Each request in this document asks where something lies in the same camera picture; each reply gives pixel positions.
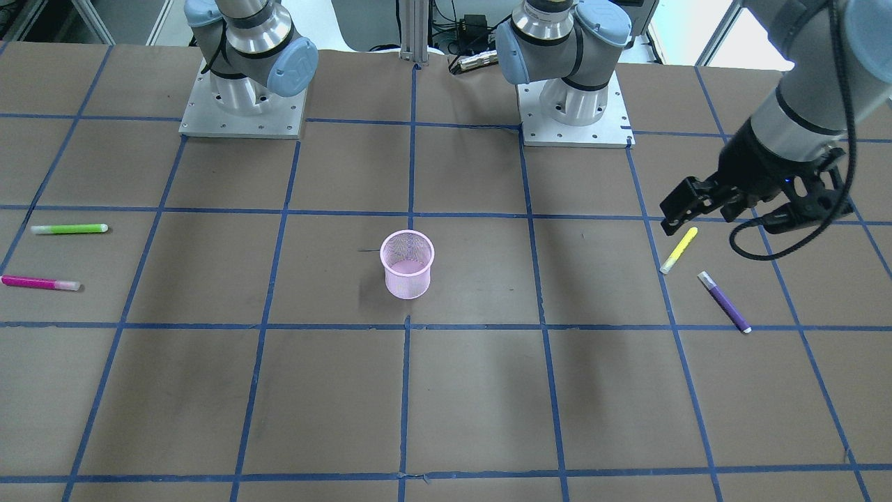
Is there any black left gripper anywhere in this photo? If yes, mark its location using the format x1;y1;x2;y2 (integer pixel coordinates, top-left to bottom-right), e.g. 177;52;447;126
659;121;844;237

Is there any purple marker pen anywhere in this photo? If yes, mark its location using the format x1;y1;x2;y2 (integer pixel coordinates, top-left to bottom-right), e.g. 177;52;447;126
697;271;753;334

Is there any pink marker pen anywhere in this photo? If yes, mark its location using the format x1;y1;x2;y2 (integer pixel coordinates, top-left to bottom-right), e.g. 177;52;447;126
1;275;81;291

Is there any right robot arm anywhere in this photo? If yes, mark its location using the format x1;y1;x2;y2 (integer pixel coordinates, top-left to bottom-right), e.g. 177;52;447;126
183;1;319;116

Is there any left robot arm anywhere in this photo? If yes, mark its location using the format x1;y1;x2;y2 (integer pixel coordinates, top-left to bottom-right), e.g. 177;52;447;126
495;1;891;235

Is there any pink mesh cup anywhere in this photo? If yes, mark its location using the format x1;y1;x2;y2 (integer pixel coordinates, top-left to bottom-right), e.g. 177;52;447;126
379;229;436;300

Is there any yellow marker pen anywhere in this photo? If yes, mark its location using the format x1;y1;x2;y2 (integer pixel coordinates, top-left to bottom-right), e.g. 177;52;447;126
659;227;700;275

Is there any green marker pen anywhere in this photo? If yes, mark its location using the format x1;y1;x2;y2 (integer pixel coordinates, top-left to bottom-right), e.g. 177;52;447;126
29;223;109;235

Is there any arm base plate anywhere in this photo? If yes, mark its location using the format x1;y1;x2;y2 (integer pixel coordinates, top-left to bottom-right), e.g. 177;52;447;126
178;60;309;140
516;73;636;149

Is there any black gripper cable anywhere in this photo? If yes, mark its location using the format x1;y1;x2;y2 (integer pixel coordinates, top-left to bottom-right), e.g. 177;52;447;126
729;0;859;262

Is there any aluminium frame post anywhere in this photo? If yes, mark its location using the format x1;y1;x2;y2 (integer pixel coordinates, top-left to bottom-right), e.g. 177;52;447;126
396;1;430;68

